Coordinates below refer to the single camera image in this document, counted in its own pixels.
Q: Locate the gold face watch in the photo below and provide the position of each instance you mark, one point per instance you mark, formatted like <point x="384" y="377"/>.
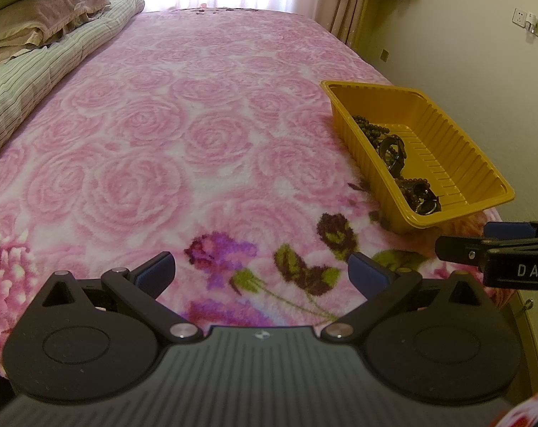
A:
<point x="429" y="204"/>

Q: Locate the pink patterned curtain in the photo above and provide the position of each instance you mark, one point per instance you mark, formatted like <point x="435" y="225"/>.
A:
<point x="349" y="13"/>

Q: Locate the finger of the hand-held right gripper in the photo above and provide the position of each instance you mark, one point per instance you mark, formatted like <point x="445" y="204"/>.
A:
<point x="509" y="230"/>
<point x="462" y="251"/>

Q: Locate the red white patterned cloth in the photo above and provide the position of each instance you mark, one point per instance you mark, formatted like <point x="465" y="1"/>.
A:
<point x="527" y="411"/>

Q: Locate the pink floral blanket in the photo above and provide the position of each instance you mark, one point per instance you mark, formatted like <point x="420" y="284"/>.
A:
<point x="184" y="120"/>

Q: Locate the black band watch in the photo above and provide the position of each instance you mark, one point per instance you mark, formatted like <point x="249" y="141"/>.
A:
<point x="394" y="151"/>

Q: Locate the small brown wall plate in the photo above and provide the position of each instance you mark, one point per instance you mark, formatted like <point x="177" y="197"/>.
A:
<point x="385" y="54"/>

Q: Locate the green striped quilt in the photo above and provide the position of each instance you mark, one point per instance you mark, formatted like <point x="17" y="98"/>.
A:
<point x="42" y="75"/>

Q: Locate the beige pillow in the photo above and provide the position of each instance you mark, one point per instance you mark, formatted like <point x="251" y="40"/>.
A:
<point x="6" y="51"/>

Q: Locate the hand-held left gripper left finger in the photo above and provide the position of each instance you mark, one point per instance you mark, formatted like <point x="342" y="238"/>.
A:
<point x="155" y="273"/>

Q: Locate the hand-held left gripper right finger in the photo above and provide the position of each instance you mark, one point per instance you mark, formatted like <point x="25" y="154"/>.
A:
<point x="369" y="275"/>

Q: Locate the yellow plastic tray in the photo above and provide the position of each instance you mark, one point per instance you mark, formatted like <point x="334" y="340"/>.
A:
<point x="447" y="160"/>

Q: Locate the white wall socket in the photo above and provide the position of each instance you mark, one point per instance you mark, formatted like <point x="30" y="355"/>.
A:
<point x="524" y="20"/>

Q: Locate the mauve pillow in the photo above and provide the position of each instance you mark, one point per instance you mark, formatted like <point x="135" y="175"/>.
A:
<point x="46" y="13"/>

